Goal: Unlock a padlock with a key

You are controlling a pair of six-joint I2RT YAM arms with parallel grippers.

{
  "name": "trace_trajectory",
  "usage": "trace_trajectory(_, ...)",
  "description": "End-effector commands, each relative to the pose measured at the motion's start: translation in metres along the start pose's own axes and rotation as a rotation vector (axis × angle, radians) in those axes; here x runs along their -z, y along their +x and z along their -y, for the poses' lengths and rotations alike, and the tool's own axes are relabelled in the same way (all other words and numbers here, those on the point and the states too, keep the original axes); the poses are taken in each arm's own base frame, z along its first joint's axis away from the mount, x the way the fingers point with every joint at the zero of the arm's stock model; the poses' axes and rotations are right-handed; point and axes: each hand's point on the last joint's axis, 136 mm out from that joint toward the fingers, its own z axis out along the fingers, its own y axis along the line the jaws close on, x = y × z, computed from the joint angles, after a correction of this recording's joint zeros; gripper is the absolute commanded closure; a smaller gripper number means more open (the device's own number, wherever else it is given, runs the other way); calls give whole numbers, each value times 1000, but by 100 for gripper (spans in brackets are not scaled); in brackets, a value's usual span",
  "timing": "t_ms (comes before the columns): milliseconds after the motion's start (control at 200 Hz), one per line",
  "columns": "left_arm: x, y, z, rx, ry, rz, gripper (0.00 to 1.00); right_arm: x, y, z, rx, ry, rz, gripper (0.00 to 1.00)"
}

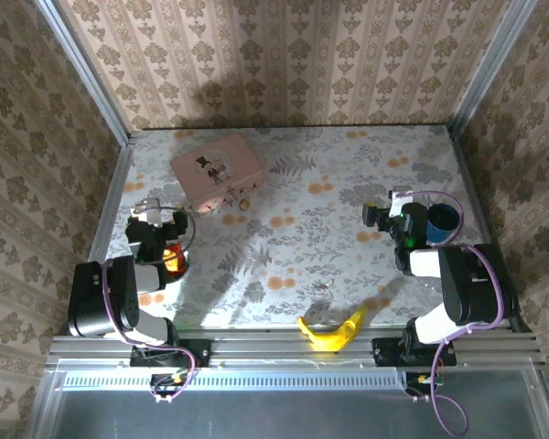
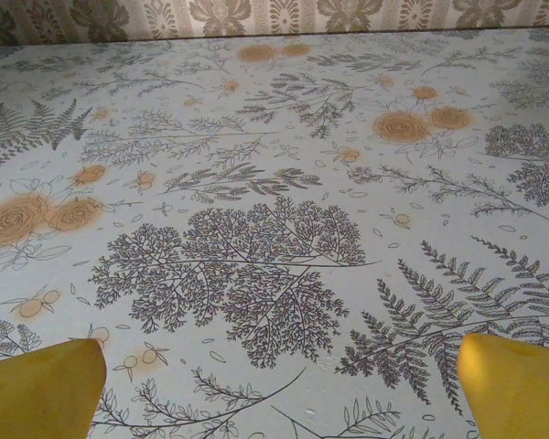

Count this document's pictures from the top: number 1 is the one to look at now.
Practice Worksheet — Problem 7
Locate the pink printed latch box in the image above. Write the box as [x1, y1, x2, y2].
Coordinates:
[170, 134, 264, 215]

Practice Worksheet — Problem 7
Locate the blue cup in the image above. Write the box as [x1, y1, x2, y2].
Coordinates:
[425, 202, 461, 245]

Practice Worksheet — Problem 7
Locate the floral table cover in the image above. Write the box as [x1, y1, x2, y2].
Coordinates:
[88, 125, 509, 331]

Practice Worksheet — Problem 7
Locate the yellow banana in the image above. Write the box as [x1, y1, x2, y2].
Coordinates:
[297, 305, 370, 353]

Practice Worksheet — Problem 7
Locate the grey metal panel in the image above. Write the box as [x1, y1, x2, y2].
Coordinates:
[29, 359, 549, 439]

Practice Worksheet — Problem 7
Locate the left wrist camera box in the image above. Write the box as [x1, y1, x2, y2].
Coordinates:
[133, 198, 164, 229]

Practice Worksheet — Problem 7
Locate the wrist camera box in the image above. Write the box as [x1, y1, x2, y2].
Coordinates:
[389, 186, 414, 208]
[133, 198, 164, 229]

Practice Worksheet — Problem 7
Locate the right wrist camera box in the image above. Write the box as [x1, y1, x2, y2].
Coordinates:
[389, 186, 414, 208]

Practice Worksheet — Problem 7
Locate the aluminium side rail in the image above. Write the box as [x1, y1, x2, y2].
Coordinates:
[66, 143, 136, 336]
[447, 127, 534, 334]

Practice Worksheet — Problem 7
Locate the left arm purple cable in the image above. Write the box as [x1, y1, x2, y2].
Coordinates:
[101, 206, 198, 403]

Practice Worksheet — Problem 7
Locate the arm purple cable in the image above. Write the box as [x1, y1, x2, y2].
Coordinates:
[101, 206, 198, 403]
[395, 189, 507, 438]

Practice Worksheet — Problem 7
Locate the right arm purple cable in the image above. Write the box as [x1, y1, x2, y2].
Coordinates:
[395, 189, 507, 438]

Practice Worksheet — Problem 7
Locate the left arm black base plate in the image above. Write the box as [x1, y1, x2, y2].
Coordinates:
[129, 337, 212, 369]

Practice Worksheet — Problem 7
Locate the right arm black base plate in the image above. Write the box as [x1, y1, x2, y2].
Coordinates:
[371, 337, 458, 369]

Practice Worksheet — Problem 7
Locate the aluminium front rail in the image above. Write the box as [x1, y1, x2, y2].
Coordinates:
[45, 332, 544, 369]

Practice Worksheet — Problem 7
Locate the aluminium corner post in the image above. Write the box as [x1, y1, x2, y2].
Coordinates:
[447, 0, 543, 136]
[35, 0, 133, 146]

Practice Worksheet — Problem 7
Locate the slotted cable duct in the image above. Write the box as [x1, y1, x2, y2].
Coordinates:
[61, 369, 411, 391]

